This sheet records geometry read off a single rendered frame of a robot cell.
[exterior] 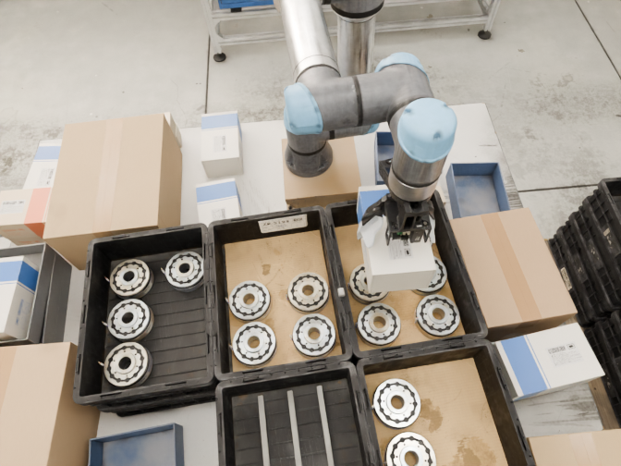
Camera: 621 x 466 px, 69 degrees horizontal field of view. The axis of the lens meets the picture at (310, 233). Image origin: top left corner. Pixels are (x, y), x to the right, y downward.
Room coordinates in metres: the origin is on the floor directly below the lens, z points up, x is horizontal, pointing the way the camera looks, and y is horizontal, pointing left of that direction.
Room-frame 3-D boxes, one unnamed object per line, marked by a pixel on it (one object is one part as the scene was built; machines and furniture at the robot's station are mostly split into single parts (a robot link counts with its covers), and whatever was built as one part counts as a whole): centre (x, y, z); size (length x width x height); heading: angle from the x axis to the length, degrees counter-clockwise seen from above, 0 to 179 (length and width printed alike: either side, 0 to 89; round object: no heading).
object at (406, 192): (0.41, -0.17, 1.33); 0.08 x 0.08 x 0.05
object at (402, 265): (0.43, -0.17, 1.09); 0.20 x 0.12 x 0.09; 0
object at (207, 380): (0.39, 0.39, 0.92); 0.40 x 0.30 x 0.02; 5
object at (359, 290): (0.43, -0.14, 0.86); 0.10 x 0.10 x 0.01
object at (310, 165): (0.90, -0.01, 0.83); 0.15 x 0.15 x 0.10
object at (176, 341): (0.39, 0.39, 0.87); 0.40 x 0.30 x 0.11; 5
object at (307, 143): (0.90, -0.02, 0.95); 0.13 x 0.12 x 0.14; 94
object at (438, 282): (0.45, -0.28, 0.86); 0.10 x 0.10 x 0.01
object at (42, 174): (0.94, 0.81, 0.75); 0.20 x 0.12 x 0.09; 176
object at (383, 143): (0.89, -0.30, 0.74); 0.20 x 0.15 x 0.07; 174
